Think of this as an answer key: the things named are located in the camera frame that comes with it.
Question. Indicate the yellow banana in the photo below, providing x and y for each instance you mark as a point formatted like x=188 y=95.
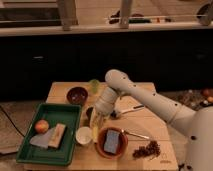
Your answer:
x=96 y=122

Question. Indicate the grey cloth piece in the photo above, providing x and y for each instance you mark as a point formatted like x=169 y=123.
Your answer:
x=42 y=140

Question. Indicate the metal spoon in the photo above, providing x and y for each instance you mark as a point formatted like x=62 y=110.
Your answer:
x=135 y=134

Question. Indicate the dark brown bowl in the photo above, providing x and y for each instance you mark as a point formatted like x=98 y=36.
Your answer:
x=77 y=96

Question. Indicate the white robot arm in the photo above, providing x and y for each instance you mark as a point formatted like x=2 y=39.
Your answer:
x=197 y=126

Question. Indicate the bunch of dark grapes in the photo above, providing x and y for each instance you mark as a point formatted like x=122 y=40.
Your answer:
x=152 y=149

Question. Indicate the green plastic tray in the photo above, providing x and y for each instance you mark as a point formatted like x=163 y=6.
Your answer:
x=35 y=149

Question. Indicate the green plastic cup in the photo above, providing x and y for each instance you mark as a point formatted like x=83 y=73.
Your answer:
x=93 y=86

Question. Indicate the terracotta bowl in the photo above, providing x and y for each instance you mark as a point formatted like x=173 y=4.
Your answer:
x=122 y=145

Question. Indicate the white paper cup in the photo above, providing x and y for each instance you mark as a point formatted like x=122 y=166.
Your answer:
x=84 y=135

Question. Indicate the red apple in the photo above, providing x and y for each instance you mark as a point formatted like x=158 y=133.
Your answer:
x=41 y=126

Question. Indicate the blue sponge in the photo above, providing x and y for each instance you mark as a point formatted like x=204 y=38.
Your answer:
x=111 y=142

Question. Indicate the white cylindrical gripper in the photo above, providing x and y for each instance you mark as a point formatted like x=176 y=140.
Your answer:
x=106 y=102

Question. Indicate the wooden block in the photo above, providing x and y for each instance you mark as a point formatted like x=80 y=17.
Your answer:
x=57 y=135

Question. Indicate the white handled brush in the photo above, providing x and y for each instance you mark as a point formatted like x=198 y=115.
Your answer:
x=117 y=113

